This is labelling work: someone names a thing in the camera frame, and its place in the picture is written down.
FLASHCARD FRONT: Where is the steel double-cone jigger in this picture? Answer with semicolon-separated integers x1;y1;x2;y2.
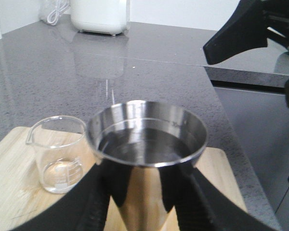
86;100;208;231

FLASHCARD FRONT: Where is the light wooden cutting board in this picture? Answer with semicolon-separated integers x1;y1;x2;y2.
0;127;247;231

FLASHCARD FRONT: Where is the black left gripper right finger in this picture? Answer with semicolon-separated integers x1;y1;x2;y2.
158;162;272;231

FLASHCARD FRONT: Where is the small clear glass beaker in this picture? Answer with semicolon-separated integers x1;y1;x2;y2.
26;115;86;194

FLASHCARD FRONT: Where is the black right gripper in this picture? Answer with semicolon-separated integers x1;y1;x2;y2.
203;0;289;108

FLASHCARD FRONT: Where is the white coiled cable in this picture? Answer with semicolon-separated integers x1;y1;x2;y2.
39;0;71;26

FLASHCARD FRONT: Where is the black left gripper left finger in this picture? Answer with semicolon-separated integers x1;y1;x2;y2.
15;160;132;231

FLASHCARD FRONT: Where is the white kitchen appliance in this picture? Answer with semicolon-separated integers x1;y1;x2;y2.
70;0;131;36

